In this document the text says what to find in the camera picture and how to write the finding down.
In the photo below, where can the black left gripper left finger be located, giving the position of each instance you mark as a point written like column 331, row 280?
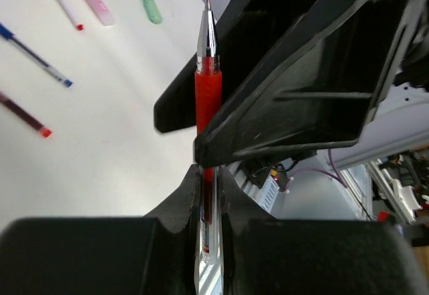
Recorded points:
column 152, row 254

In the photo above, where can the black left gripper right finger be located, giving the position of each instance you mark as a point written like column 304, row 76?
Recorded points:
column 265, row 255

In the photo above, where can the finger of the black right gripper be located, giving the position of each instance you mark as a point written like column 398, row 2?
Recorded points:
column 318, row 85
column 235, row 55

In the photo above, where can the red gel pen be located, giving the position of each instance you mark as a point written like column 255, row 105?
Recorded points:
column 208, row 92

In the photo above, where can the green highlighter pen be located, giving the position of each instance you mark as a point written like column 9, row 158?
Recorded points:
column 152, row 11

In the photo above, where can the red marker pen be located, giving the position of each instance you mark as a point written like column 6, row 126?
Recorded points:
column 25, row 116

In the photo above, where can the blue ballpoint pen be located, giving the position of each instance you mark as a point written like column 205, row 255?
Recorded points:
column 10, row 37

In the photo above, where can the aluminium rail base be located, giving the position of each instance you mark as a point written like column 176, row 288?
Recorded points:
column 241, row 181

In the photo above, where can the white slotted cable duct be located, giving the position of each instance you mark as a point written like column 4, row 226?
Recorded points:
column 266, row 196

